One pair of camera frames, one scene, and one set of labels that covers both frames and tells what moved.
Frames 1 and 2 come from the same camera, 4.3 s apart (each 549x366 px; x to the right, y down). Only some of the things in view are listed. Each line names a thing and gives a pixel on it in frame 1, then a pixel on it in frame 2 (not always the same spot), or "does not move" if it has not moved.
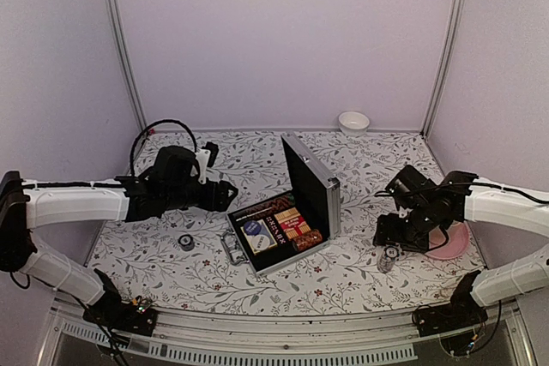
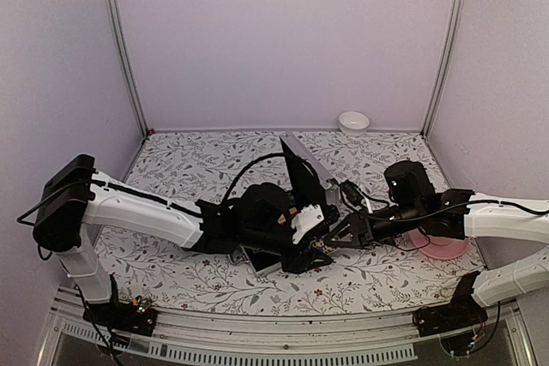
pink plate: [458, 240] does not move
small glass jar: [387, 258] → [320, 243]
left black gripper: [220, 202] → [301, 261]
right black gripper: [387, 231] → [361, 230]
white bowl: [353, 123] does not move
